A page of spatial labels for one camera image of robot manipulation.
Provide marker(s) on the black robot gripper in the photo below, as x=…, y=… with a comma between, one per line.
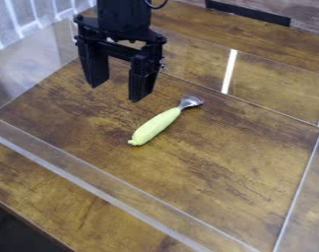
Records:
x=119, y=33

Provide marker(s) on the green handled metal spoon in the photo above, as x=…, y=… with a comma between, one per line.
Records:
x=161, y=121

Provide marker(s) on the black bar on table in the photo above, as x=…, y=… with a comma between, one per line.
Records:
x=248, y=13

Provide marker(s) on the clear acrylic enclosure wall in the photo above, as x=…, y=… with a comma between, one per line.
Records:
x=225, y=182

